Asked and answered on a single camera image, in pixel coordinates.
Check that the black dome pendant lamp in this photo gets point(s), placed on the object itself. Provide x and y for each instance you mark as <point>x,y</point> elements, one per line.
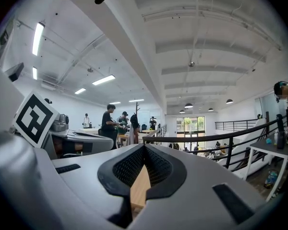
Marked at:
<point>182,111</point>
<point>188,105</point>
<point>229,101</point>
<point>210,109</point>

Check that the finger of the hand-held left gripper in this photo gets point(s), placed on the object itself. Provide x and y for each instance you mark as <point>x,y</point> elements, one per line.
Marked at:
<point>91,138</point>

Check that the white framed side table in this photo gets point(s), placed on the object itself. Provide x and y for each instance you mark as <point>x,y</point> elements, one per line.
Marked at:
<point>268,152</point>

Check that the blue patterned bag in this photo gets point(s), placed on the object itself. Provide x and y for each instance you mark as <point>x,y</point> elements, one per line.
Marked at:
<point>271,179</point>

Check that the white staircase side panel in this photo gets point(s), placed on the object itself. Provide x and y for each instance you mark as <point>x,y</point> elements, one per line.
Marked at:
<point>242,150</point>

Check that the long ceiling tube light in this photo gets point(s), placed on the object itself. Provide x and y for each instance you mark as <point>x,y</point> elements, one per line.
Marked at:
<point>80,91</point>
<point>38,38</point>
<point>115,102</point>
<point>136,100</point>
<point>103,79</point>
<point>34,72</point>

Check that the dark curved handrail railing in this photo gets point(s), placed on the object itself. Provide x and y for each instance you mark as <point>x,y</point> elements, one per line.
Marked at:
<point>194,138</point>

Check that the black hanging bag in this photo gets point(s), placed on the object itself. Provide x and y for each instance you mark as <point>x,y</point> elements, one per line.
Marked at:
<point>134,121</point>

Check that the round metal ceiling fixture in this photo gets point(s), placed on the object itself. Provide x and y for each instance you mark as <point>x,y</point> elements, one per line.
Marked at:
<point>191,64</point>
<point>90,69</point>

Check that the tall black bottle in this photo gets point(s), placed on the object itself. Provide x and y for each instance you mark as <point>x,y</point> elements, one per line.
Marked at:
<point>280,138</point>

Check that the black balcony railing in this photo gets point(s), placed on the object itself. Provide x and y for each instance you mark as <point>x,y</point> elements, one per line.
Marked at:
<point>233,122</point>

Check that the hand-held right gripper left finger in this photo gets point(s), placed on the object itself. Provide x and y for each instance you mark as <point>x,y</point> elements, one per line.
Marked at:
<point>81,176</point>

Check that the small teal object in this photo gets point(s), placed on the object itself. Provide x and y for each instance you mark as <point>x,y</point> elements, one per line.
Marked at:
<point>268,141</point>

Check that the glass entrance door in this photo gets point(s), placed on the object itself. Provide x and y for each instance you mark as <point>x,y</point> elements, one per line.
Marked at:
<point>190,124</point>

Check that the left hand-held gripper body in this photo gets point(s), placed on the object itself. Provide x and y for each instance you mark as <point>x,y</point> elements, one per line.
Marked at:
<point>34,118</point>

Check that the black wall-mounted box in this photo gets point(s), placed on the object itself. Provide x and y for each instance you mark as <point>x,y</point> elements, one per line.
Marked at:
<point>14,72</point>

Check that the wooden coat rack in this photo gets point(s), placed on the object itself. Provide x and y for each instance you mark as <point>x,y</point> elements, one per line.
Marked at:
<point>137,109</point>

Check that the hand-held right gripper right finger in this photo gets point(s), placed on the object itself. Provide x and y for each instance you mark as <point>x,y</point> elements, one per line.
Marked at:
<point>196,188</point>

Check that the small white bottle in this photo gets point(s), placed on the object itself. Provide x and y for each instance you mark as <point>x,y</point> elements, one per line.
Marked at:
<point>276,136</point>

